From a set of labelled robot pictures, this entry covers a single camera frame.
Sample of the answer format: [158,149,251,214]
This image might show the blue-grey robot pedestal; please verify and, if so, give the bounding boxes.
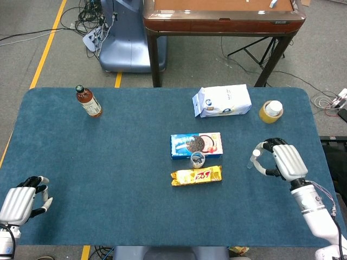
[99,0,168,73]

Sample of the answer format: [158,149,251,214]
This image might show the glass jar with cartoon print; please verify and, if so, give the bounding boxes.
[190,151,206,168]

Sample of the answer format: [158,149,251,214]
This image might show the blue Oreo cookie box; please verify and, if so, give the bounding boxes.
[170,132,224,161]

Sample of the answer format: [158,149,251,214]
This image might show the yellow cracker pack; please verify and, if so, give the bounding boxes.
[170,165,223,187]

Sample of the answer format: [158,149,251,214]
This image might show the amber tea bottle black cap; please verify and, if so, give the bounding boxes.
[75,84,104,119]

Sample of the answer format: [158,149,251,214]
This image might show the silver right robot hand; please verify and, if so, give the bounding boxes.
[253,137,309,183]

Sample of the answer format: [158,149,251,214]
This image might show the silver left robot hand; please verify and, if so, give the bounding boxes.
[0,175,54,227]

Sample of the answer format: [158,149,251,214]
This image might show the white tube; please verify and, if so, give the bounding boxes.
[246,149,261,169]

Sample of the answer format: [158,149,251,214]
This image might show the white power strip with plugs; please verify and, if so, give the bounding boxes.
[82,28,105,52]

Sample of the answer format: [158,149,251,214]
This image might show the small white plastic bottle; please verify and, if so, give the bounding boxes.
[265,100,283,116]

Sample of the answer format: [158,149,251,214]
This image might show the brown mahjong table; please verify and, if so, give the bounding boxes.
[143,0,306,88]

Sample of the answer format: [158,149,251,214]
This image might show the black equipment frame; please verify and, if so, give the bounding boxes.
[319,135,347,196]

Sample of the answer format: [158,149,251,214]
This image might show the white power strip red wires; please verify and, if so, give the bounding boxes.
[336,88,347,108]

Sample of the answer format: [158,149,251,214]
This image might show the white tissue pack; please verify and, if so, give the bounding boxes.
[191,83,253,119]

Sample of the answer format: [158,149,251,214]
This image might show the blue table mat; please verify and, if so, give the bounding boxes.
[0,86,345,248]

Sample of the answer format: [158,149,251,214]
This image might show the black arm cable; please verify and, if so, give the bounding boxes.
[330,211,344,260]

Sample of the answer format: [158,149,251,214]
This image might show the grey robot body base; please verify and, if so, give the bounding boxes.
[112,245,230,260]

